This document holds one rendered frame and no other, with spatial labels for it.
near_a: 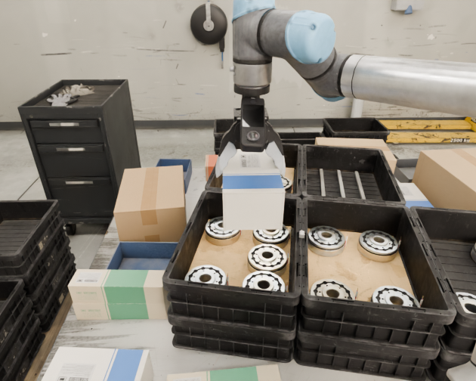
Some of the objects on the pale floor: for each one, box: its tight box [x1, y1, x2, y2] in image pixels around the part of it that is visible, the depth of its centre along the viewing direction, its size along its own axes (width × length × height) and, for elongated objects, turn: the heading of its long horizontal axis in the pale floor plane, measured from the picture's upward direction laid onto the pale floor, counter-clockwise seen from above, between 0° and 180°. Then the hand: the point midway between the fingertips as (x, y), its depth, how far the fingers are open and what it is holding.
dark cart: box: [17, 79, 141, 235], centre depth 240 cm, size 60×45×90 cm
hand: (250, 179), depth 79 cm, fingers closed on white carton, 13 cm apart
